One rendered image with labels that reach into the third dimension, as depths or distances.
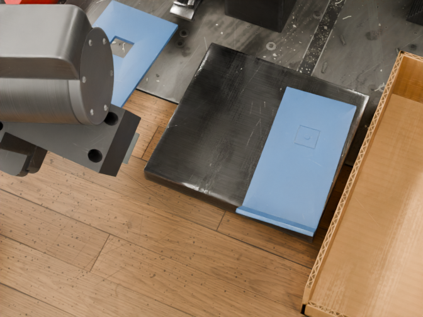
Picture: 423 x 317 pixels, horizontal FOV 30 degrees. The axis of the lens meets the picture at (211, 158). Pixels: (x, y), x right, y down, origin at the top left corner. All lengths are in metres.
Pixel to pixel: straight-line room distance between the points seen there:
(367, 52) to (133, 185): 0.28
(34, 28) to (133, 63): 0.28
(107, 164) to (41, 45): 0.10
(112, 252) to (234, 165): 0.14
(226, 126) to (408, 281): 0.22
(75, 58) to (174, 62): 0.40
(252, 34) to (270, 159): 0.16
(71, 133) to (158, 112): 0.30
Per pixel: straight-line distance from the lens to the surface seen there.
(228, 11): 0.85
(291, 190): 0.72
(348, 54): 0.84
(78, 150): 0.50
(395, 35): 0.86
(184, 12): 0.76
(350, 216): 0.74
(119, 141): 0.50
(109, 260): 0.73
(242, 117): 0.76
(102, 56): 0.47
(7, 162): 0.57
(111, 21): 0.75
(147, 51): 0.72
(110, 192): 0.76
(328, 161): 0.74
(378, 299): 0.72
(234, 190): 0.73
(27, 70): 0.44
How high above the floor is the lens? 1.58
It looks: 62 degrees down
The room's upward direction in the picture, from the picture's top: 4 degrees counter-clockwise
